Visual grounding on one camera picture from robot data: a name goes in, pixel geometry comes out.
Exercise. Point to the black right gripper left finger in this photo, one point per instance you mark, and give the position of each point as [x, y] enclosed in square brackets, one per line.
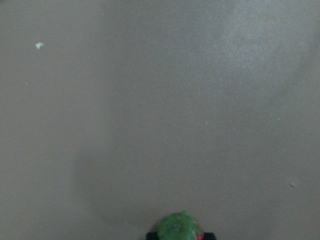
[152, 236]

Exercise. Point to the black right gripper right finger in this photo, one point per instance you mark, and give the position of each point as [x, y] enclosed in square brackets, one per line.
[209, 236]

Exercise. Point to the red strawberry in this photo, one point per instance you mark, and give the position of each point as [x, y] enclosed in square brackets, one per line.
[179, 226]

